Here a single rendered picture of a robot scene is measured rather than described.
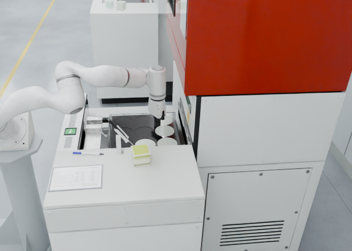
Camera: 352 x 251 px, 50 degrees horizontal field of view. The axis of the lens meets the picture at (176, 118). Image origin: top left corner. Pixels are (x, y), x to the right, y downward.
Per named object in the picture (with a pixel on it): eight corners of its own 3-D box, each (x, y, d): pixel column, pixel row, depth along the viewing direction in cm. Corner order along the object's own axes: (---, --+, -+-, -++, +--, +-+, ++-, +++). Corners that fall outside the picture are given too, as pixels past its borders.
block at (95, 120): (102, 120, 208) (101, 116, 206) (101, 123, 205) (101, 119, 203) (87, 121, 207) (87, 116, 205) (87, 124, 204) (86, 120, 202)
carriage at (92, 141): (102, 124, 210) (102, 119, 208) (99, 166, 179) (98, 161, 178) (88, 124, 209) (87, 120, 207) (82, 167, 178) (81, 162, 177)
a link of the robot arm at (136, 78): (100, 78, 173) (143, 83, 198) (124, 90, 164) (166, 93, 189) (105, 59, 171) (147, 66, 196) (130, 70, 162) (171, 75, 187)
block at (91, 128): (101, 128, 201) (101, 123, 199) (101, 132, 198) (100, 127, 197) (86, 129, 200) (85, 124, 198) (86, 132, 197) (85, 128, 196)
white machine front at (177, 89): (176, 89, 253) (178, 32, 232) (195, 167, 185) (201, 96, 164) (171, 90, 253) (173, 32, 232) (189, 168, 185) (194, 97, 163)
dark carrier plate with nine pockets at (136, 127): (173, 114, 213) (173, 113, 212) (181, 151, 184) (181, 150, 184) (111, 116, 209) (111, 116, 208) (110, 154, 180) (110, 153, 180)
